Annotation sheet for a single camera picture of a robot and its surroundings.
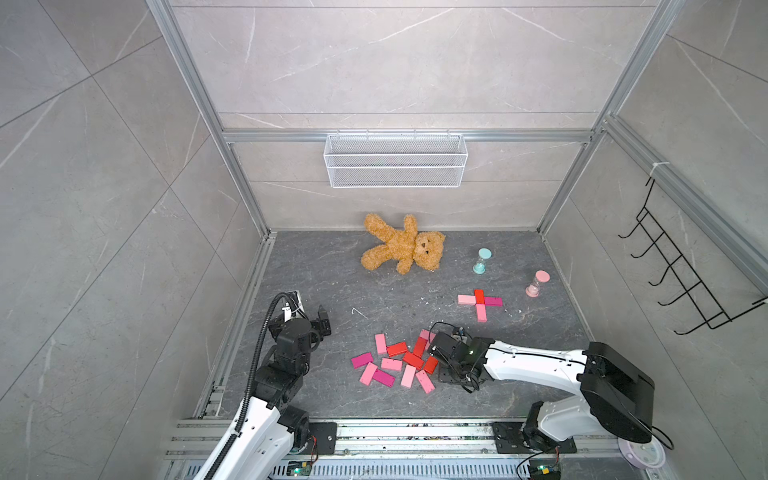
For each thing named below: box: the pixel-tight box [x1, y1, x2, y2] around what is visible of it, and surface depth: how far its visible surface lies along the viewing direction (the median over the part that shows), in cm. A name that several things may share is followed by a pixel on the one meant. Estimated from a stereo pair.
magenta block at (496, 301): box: [484, 296, 503, 307], surface depth 102 cm
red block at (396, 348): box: [387, 342, 407, 357], surface depth 90 cm
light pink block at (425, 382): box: [416, 370, 436, 394], surface depth 83 cm
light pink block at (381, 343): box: [375, 333, 387, 354], surface depth 90 cm
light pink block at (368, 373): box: [359, 362, 378, 386], surface depth 85 cm
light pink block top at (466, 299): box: [457, 295, 476, 305], surface depth 100 cm
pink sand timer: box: [525, 270, 551, 298], surface depth 97 cm
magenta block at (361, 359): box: [351, 352, 373, 369], surface depth 88 cm
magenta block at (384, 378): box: [372, 368, 396, 388], surface depth 85 cm
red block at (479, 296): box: [473, 289, 485, 305], surface depth 100 cm
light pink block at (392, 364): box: [381, 358, 403, 371], surface depth 86 cm
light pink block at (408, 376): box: [401, 364, 416, 388], surface depth 85 cm
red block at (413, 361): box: [403, 352, 425, 370], surface depth 87 cm
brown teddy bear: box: [360, 213, 446, 275], surface depth 107 cm
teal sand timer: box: [472, 248, 493, 275], surface depth 104 cm
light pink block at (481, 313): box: [476, 304, 487, 323], surface depth 97 cm
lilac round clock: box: [617, 435, 666, 469], surface depth 71 cm
